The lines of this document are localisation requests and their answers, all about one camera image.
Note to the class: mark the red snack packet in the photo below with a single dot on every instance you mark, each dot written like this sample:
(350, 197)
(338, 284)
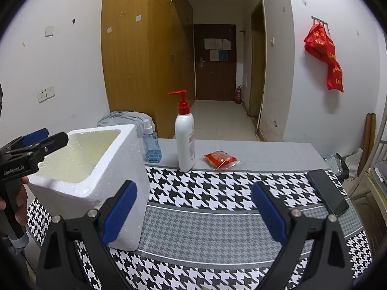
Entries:
(219, 158)

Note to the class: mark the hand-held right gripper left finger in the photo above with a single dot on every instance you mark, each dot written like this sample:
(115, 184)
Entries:
(119, 214)

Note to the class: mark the black smartphone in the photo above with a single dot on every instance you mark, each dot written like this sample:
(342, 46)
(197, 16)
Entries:
(326, 191)

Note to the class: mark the person's left hand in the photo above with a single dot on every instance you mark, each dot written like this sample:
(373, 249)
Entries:
(22, 199)

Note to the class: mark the houndstooth table runner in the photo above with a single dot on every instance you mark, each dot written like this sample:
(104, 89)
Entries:
(196, 229)

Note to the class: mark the red plastic bag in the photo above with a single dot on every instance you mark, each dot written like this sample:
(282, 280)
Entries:
(319, 43)
(335, 78)

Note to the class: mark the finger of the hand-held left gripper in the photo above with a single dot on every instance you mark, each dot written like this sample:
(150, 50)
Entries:
(51, 143)
(36, 135)

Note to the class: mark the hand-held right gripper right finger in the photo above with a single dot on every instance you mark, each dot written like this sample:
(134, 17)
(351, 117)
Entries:
(270, 214)

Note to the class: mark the blue paper notice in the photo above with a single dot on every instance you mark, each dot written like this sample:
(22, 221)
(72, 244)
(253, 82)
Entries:
(223, 55)

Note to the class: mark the brown entrance door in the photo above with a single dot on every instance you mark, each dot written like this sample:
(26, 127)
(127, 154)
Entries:
(214, 78)

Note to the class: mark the wooden wardrobe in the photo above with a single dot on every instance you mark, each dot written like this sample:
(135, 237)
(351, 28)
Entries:
(136, 66)

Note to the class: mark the red fire extinguisher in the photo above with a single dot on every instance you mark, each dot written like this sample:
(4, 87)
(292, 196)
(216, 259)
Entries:
(238, 94)

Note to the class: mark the white wall socket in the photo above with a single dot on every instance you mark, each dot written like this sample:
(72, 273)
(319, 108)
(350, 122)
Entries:
(41, 95)
(50, 92)

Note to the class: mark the white foam box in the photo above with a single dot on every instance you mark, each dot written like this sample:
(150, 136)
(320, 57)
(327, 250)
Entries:
(75, 157)

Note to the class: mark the metal wall hook rack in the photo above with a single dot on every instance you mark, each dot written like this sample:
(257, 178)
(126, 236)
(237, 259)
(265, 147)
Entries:
(320, 19)

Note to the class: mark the crumpled beige paper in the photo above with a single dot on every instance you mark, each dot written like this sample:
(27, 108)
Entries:
(355, 157)

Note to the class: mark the silver plastic bag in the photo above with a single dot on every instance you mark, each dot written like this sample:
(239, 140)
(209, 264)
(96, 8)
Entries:
(331, 159)

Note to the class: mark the wooden side door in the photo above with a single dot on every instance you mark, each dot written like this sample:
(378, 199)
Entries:
(257, 60)

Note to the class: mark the wooden slats bundle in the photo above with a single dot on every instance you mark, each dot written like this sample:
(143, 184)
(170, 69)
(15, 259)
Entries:
(369, 133)

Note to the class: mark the blue spray bottle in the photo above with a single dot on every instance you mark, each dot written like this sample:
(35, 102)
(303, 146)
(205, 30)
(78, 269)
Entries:
(152, 148)

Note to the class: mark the white pump lotion bottle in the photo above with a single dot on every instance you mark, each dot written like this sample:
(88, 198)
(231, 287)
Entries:
(185, 139)

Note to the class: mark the white blank wall plate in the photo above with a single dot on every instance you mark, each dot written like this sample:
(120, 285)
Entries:
(49, 30)

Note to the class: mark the white paper notice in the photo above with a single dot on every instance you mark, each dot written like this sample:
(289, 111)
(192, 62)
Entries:
(213, 43)
(214, 55)
(226, 43)

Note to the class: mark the metal bunk bed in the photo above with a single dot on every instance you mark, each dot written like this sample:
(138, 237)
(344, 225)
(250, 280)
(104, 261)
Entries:
(383, 145)

